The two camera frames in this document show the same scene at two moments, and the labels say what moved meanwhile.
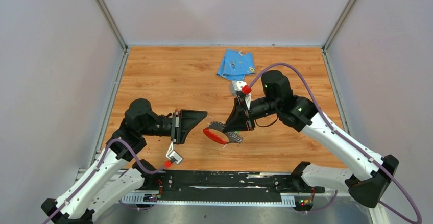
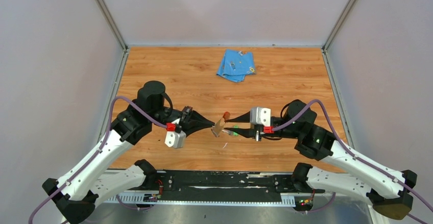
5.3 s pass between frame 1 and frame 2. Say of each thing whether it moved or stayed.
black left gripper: moved
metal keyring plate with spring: moved
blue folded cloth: stayed
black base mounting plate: stayed
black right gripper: moved
